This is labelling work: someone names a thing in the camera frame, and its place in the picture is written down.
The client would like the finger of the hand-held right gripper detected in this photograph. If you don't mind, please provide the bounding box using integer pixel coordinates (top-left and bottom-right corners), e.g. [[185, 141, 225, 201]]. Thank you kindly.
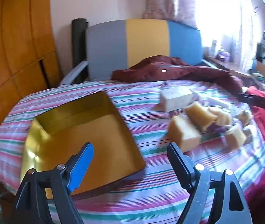
[[238, 93, 265, 112]]

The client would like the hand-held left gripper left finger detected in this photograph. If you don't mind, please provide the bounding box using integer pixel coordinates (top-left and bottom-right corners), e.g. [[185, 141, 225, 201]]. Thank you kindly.
[[11, 142, 94, 224]]

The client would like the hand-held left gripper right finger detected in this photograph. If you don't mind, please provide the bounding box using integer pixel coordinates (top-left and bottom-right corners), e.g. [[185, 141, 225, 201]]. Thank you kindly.
[[167, 142, 254, 224]]

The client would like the yellow patterned sock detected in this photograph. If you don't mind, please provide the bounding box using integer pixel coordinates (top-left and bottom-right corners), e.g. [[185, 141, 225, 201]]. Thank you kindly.
[[237, 110, 254, 127]]

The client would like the yellow sponge block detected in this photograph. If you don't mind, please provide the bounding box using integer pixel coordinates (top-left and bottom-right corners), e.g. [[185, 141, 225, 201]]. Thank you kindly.
[[208, 107, 232, 126], [225, 124, 247, 151], [185, 101, 219, 131], [167, 115, 202, 152]]

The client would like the maroon box with gold lining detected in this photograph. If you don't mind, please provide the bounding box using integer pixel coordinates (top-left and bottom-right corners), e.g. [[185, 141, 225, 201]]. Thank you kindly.
[[20, 91, 146, 199]]

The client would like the white carton box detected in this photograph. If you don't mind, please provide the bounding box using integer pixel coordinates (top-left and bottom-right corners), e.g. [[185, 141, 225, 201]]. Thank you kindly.
[[159, 86, 199, 112]]

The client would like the green white scouring sponge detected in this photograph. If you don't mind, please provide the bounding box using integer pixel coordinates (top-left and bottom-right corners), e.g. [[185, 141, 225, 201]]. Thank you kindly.
[[205, 97, 231, 110]]

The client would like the striped bed sheet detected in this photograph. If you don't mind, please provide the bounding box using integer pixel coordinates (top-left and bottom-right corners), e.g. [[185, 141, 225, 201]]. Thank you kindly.
[[0, 79, 265, 224]]

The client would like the purple pouch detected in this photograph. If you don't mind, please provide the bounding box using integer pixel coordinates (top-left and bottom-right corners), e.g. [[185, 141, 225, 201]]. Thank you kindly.
[[207, 124, 229, 134]]

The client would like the purple storage box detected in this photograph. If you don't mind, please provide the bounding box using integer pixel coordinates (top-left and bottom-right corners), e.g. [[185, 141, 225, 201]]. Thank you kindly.
[[218, 51, 231, 62]]

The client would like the pink patterned curtain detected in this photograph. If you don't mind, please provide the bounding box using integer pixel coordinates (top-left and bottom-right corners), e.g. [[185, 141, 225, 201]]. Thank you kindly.
[[238, 0, 265, 69], [143, 0, 197, 27]]

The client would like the maroon jacket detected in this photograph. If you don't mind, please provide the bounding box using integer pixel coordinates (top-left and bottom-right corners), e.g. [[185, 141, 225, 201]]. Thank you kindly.
[[111, 55, 244, 94]]

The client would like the grey yellow blue headboard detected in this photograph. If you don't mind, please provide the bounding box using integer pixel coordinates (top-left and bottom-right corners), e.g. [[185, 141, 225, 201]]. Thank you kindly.
[[85, 19, 203, 81]]

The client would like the wooden wardrobe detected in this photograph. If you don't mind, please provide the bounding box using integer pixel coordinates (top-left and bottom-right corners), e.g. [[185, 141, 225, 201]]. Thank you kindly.
[[0, 0, 62, 131]]

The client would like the grey bed rail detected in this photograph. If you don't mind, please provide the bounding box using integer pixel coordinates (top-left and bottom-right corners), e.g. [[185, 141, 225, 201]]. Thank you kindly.
[[59, 61, 89, 87]]

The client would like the black post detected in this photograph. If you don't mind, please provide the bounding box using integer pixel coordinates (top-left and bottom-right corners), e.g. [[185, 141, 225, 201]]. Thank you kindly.
[[71, 18, 88, 75]]

